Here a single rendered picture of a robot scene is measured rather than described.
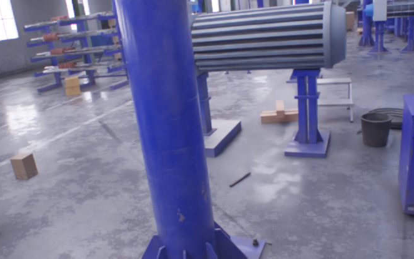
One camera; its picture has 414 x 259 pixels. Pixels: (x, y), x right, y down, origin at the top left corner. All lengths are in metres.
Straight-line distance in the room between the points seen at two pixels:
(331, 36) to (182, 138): 1.99
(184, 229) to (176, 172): 0.32
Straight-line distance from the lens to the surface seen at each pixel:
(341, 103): 4.52
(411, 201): 2.67
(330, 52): 3.28
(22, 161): 4.09
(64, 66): 9.51
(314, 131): 3.71
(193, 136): 1.67
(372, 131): 3.78
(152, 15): 1.53
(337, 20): 3.32
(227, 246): 2.11
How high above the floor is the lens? 1.46
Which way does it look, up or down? 19 degrees down
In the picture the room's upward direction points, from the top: 7 degrees counter-clockwise
